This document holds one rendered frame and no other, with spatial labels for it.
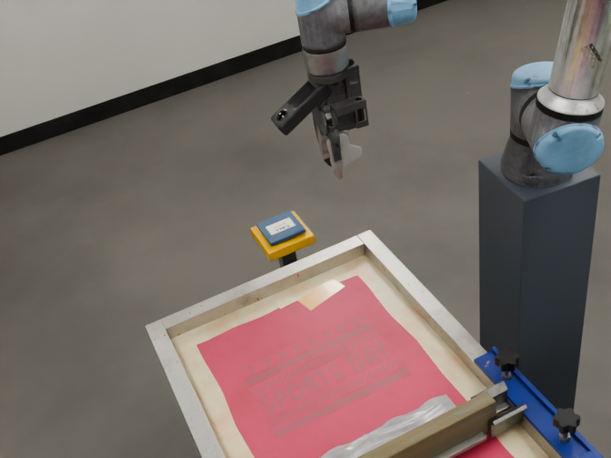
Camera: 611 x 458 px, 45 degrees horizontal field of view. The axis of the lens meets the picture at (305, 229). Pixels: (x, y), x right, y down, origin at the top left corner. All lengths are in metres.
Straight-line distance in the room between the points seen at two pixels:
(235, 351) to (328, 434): 0.31
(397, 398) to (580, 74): 0.69
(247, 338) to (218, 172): 2.42
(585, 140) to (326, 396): 0.69
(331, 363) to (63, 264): 2.33
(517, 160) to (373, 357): 0.50
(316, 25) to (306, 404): 0.74
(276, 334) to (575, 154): 0.73
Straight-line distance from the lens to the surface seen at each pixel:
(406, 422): 1.47
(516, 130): 1.56
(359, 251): 1.81
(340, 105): 1.31
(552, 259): 1.71
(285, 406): 1.53
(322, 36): 1.24
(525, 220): 1.59
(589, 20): 1.32
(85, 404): 3.04
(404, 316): 1.66
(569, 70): 1.36
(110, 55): 4.74
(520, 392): 1.46
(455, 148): 3.92
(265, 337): 1.67
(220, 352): 1.67
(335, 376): 1.56
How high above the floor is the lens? 2.14
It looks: 38 degrees down
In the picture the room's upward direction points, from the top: 11 degrees counter-clockwise
